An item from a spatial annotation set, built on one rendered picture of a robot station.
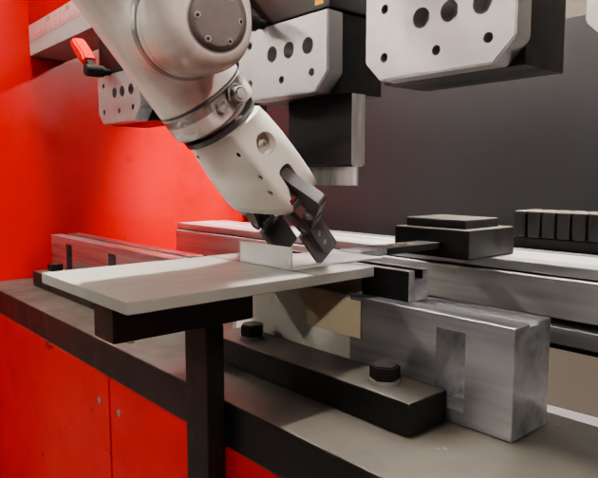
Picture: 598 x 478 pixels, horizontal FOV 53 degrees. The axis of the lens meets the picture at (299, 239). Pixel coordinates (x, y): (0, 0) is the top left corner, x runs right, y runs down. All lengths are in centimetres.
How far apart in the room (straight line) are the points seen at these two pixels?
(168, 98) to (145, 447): 43
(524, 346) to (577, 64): 63
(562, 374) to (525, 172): 180
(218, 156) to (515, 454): 35
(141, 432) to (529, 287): 50
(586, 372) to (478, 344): 225
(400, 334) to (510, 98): 63
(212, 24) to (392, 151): 86
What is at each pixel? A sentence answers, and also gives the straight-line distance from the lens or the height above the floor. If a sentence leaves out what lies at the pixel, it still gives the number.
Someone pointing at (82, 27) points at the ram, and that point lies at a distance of 117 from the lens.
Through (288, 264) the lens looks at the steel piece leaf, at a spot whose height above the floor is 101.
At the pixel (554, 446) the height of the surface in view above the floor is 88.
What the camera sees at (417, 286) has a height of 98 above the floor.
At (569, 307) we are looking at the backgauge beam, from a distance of 78.
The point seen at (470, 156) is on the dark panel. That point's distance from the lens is 115.
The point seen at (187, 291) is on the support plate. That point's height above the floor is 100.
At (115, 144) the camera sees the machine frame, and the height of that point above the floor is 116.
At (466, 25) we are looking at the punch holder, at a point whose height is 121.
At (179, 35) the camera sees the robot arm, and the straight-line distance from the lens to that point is 44.
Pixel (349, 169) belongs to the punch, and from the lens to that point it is 65.
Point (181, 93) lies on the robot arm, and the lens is 52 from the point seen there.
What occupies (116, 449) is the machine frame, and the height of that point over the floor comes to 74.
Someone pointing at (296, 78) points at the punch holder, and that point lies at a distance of 65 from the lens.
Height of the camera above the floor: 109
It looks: 6 degrees down
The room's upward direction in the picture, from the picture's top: straight up
